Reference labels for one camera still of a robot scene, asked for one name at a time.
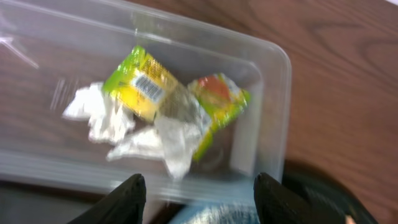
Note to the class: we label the clear plastic waste bin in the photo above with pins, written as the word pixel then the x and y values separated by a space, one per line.
pixel 50 49

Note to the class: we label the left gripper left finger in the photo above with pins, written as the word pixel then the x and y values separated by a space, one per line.
pixel 124 205

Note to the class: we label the round black serving tray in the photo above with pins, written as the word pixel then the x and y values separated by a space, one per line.
pixel 325 195

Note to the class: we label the yellow green snack wrapper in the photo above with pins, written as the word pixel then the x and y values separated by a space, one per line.
pixel 143 85

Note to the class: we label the white tissue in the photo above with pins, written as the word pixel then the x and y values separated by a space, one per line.
pixel 168 139

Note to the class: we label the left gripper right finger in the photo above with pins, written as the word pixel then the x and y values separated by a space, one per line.
pixel 276 204

